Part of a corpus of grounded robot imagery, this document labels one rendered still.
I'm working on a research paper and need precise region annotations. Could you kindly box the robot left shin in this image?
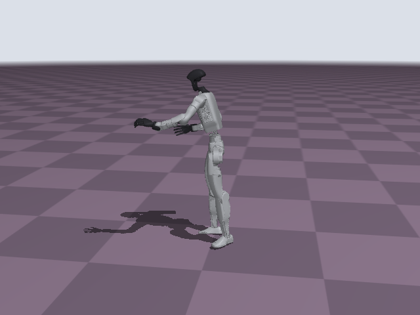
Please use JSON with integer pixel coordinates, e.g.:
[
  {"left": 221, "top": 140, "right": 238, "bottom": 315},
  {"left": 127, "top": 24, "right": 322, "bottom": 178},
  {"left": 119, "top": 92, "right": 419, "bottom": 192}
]
[{"left": 215, "top": 192, "right": 230, "bottom": 238}]

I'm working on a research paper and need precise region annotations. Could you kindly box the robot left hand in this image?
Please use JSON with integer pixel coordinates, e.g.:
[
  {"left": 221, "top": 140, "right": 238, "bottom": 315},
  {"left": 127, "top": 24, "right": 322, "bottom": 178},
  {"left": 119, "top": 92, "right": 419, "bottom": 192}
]
[{"left": 134, "top": 118, "right": 160, "bottom": 131}]

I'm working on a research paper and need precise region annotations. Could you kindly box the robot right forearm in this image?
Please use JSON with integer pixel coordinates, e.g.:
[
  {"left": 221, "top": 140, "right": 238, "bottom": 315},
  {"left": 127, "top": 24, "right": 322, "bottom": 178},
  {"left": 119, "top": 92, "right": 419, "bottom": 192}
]
[{"left": 192, "top": 123, "right": 204, "bottom": 131}]

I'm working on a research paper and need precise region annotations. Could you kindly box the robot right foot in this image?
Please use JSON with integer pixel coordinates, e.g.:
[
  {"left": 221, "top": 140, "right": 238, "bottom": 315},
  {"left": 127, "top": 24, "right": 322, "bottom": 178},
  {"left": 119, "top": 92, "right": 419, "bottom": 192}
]
[{"left": 198, "top": 226, "right": 222, "bottom": 234}]

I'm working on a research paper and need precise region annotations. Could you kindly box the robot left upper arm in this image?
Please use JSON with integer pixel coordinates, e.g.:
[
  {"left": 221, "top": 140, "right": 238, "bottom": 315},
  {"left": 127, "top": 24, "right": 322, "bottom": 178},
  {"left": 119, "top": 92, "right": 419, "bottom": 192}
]
[{"left": 179, "top": 96, "right": 207, "bottom": 125}]

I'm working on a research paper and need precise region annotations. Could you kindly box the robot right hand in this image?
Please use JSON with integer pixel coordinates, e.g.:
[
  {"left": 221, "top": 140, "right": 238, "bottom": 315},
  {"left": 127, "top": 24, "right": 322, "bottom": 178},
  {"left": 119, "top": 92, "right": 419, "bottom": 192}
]
[{"left": 174, "top": 122, "right": 197, "bottom": 136}]

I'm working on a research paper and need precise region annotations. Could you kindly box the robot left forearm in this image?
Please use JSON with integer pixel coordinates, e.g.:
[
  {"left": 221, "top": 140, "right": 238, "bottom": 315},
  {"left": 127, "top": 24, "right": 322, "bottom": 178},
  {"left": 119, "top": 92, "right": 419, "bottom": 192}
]
[{"left": 155, "top": 114, "right": 185, "bottom": 131}]

